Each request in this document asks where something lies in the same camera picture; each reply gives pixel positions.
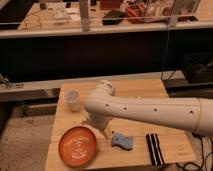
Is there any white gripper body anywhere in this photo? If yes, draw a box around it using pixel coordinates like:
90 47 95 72
83 112 110 130

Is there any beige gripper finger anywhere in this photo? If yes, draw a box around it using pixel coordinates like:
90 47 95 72
100 130 109 139

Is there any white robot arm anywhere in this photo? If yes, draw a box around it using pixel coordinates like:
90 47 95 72
84 80 213 136

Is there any orange plate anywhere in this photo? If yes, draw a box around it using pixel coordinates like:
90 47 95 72
58 126 97 167

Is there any translucent plastic cup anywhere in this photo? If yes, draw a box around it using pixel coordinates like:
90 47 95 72
64 89 80 112

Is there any black white striped block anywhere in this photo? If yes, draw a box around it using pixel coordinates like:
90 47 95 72
146 134 165 166

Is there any black cable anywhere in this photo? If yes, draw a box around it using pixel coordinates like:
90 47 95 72
175 133 213 171

